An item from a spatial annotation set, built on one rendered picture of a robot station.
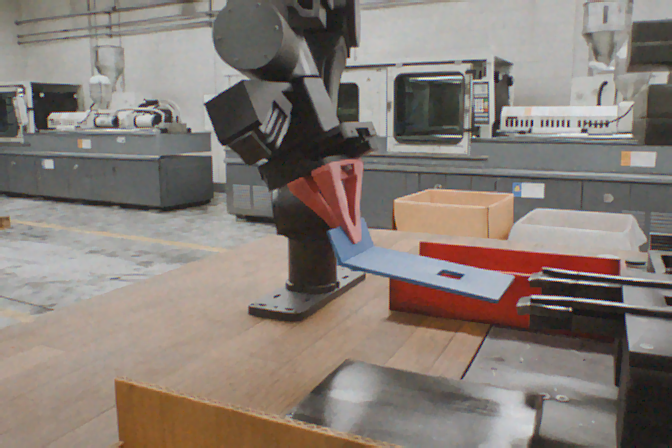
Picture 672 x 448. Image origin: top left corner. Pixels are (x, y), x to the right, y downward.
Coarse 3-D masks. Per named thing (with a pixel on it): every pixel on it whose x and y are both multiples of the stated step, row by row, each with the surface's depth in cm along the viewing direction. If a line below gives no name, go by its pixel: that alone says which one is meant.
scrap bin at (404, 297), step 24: (480, 264) 72; (504, 264) 71; (528, 264) 69; (552, 264) 68; (576, 264) 67; (600, 264) 66; (624, 264) 63; (408, 288) 64; (528, 288) 59; (408, 312) 65; (432, 312) 63; (456, 312) 62; (480, 312) 61; (504, 312) 60; (600, 336) 56
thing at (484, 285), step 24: (336, 240) 49; (360, 240) 53; (360, 264) 49; (384, 264) 49; (408, 264) 50; (432, 264) 50; (456, 264) 51; (432, 288) 45; (456, 288) 45; (480, 288) 45; (504, 288) 46
